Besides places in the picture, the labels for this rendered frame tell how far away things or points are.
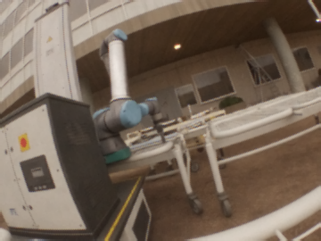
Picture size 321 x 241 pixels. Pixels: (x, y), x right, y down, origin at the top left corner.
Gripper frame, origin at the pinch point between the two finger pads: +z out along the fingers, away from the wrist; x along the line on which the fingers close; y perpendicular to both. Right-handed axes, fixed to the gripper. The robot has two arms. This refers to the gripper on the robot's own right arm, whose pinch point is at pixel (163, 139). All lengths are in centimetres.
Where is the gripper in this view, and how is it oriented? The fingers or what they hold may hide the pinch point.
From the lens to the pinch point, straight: 131.6
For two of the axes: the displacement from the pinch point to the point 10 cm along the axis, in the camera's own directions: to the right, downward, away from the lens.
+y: -9.5, 2.9, 0.4
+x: 0.0, 1.6, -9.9
